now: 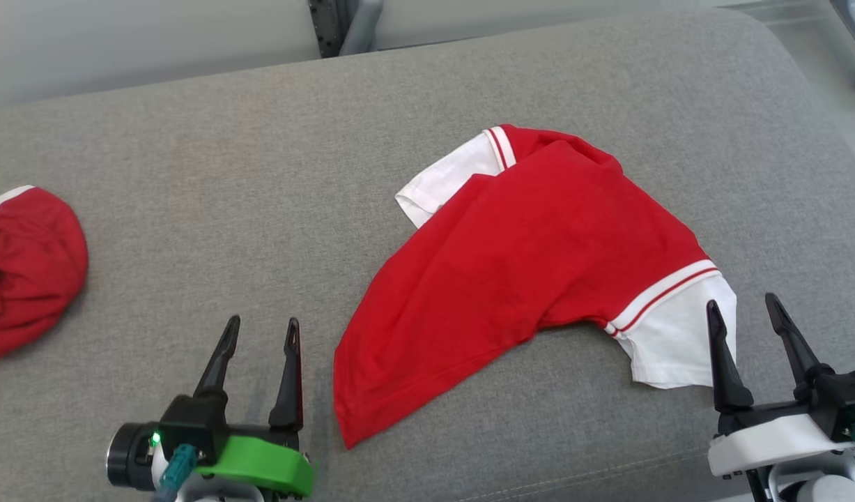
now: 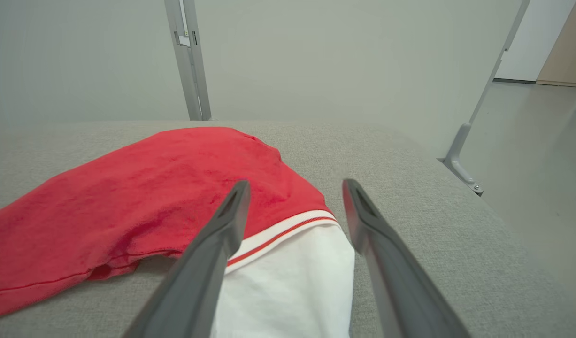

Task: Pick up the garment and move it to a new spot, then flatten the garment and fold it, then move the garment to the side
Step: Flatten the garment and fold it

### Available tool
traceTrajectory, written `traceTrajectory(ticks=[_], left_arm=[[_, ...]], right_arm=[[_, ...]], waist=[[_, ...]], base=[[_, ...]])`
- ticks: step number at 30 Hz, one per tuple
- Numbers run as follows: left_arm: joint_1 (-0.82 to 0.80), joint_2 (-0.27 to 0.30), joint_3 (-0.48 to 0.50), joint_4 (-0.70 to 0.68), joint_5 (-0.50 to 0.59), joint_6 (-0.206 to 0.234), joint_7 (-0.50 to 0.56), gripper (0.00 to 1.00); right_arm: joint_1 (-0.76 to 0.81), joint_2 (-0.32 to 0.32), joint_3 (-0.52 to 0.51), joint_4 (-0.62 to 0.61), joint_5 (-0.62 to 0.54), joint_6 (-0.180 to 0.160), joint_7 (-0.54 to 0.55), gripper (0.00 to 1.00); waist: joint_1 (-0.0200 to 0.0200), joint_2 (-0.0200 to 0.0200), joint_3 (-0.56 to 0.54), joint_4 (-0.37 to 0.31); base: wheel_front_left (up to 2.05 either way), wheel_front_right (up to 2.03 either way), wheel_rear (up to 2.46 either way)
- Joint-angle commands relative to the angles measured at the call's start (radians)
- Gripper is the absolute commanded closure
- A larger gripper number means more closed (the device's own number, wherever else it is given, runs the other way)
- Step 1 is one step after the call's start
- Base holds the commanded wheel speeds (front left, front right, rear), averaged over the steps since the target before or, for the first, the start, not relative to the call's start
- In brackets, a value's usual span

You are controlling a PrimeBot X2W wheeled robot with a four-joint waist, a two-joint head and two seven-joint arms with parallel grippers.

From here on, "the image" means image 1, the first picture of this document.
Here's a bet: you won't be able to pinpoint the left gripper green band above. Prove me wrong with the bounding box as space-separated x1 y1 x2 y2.
193 315 315 498

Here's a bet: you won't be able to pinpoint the red white t-shirt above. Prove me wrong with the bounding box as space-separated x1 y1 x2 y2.
333 124 738 450

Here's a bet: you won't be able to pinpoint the teal left camera connector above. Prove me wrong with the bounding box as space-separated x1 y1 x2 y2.
159 443 198 489

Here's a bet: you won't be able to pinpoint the grey rounded pipe bracket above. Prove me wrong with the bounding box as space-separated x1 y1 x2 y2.
339 0 385 56

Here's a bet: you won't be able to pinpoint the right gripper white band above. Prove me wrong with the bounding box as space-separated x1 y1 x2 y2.
707 293 855 479

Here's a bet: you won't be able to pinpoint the black perforated hinge plate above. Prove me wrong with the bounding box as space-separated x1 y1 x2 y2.
309 0 341 59

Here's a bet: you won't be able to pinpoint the red shorts white stripes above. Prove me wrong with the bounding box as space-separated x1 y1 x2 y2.
0 185 89 362

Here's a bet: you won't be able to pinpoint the grey fabric sofa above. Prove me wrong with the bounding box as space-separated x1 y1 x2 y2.
0 7 855 502

